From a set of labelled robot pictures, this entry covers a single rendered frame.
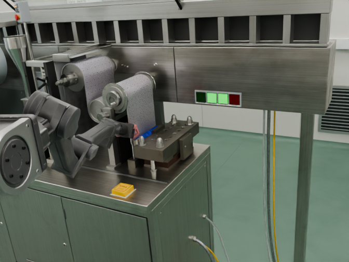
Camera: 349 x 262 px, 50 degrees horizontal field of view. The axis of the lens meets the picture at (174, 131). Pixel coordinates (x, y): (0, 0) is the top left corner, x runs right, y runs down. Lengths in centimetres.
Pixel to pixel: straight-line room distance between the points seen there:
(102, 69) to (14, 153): 133
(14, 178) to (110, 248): 120
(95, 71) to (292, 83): 96
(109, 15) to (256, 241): 181
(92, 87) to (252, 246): 158
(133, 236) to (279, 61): 102
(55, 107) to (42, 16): 166
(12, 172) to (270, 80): 133
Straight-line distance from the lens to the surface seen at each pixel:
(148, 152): 175
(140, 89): 187
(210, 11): 185
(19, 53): 228
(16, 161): 72
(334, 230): 303
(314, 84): 176
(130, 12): 206
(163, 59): 199
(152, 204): 158
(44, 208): 205
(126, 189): 164
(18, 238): 238
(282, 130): 441
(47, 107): 86
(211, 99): 191
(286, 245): 282
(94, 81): 195
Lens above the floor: 172
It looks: 21 degrees down
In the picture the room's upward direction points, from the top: 4 degrees counter-clockwise
